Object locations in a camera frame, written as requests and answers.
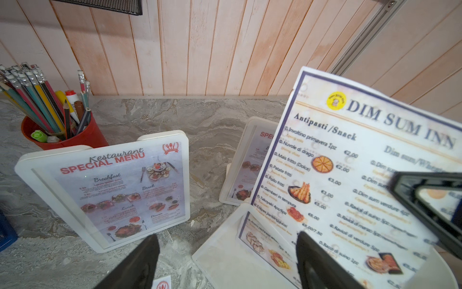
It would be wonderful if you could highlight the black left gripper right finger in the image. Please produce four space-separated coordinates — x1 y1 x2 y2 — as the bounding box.
296 231 363 289

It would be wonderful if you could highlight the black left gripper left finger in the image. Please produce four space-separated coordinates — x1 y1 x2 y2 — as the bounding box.
95 234 160 289

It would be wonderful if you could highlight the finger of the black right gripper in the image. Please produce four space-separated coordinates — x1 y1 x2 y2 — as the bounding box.
389 172 462 259

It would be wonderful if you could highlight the red special menu sheet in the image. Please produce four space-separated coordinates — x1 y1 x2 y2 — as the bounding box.
152 276 172 289

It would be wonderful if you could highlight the white menu holder front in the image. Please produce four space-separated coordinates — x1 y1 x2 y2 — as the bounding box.
192 202 459 289

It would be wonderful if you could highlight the white menu holder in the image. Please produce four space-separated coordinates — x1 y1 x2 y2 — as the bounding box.
219 117 278 206
192 202 459 289
14 130 190 253

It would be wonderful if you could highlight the dim sum menu sheet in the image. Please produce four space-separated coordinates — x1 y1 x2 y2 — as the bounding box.
238 67 462 289

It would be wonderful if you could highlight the white menu holder back left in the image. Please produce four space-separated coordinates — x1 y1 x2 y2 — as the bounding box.
14 130 190 253

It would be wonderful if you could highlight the white menu holder back right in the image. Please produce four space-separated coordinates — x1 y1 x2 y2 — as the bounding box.
219 117 278 206

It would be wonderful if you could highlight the blue stapler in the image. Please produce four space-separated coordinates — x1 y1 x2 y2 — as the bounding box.
0 213 18 252

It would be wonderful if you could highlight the red pencil cup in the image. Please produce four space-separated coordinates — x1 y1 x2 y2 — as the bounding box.
20 113 109 151

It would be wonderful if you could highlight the coloured pencils bundle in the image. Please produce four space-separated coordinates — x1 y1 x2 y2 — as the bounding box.
1 62 93 143

